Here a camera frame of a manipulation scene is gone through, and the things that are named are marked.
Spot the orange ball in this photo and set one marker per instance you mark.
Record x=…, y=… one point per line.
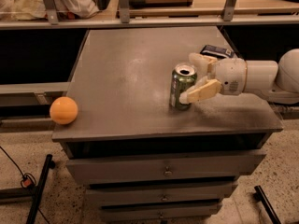
x=63, y=110

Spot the grey drawer cabinet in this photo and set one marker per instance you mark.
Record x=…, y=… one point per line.
x=136, y=156

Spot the black stand leg left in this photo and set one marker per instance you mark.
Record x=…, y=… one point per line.
x=30, y=190

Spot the black stand leg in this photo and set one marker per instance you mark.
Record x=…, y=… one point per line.
x=260, y=196
x=30, y=190

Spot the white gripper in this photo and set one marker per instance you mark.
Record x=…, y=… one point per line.
x=231, y=75

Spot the grey metal shelf rail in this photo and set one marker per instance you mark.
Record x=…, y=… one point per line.
x=202, y=12

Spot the white cloth on shelf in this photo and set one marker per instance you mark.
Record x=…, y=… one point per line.
x=26, y=10

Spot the black stand leg right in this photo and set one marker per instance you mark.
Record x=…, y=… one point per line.
x=260, y=196

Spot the green soda can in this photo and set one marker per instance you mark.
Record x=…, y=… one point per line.
x=184, y=76

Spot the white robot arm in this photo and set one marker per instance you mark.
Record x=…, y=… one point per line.
x=269, y=80

